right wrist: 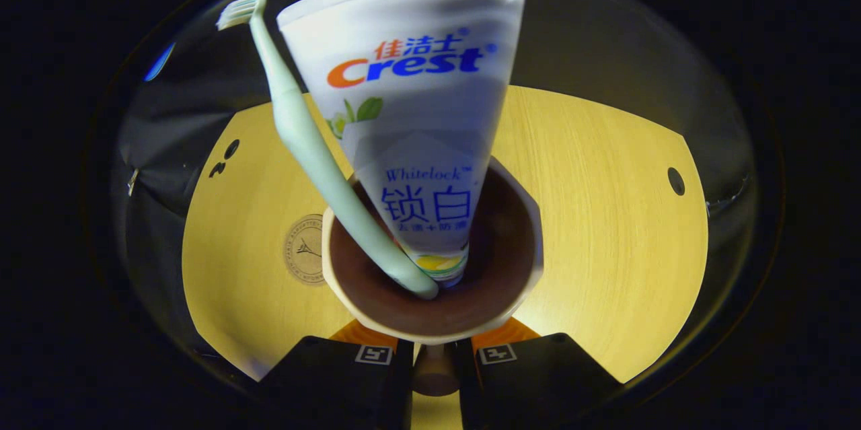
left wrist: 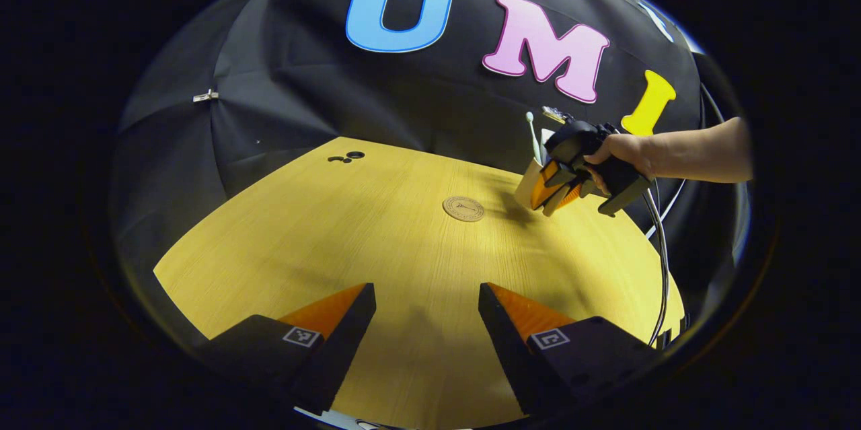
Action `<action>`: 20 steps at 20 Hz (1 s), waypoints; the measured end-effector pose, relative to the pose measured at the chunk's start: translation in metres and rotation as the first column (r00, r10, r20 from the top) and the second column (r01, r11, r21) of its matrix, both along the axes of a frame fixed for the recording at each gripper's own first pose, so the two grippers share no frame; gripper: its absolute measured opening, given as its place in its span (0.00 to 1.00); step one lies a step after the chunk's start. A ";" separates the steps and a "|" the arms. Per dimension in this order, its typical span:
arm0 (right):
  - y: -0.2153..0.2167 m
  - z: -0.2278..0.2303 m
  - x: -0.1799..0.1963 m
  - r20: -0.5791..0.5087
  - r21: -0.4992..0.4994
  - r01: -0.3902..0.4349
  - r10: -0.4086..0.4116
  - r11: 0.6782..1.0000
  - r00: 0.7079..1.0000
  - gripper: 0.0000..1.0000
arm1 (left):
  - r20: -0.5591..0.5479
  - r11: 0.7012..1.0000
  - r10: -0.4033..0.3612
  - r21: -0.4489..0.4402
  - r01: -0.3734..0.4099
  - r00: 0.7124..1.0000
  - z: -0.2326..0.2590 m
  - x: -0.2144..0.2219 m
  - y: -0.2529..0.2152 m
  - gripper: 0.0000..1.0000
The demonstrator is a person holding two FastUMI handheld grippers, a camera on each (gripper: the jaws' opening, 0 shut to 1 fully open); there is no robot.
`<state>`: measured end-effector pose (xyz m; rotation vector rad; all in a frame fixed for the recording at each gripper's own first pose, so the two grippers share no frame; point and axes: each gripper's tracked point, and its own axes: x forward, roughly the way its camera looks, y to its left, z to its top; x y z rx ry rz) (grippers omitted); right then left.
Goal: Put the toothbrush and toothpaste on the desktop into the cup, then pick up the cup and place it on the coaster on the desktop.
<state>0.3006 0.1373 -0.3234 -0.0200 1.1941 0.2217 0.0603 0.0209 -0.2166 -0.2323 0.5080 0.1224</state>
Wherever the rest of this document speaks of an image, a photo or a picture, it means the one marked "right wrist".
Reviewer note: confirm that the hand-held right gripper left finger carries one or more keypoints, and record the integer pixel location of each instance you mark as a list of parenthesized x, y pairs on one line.
[(336, 383)]

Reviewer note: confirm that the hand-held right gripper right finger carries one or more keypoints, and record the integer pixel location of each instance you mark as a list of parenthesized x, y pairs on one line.
[(538, 383)]

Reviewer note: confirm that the beige cup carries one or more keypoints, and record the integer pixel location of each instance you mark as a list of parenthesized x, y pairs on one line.
[(491, 282)]

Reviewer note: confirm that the round brown coaster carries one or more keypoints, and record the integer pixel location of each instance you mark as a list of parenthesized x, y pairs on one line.
[(301, 248)]

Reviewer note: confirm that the pale green toothbrush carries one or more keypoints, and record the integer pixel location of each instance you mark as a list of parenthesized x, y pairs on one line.
[(303, 140)]

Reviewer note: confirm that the white toothpaste tube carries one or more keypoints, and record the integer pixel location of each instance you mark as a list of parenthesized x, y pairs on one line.
[(417, 114)]

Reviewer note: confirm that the wooden desktop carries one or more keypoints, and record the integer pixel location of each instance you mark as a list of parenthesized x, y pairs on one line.
[(605, 228)]

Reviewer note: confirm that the white clip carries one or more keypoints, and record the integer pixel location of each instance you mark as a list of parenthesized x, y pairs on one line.
[(132, 181)]

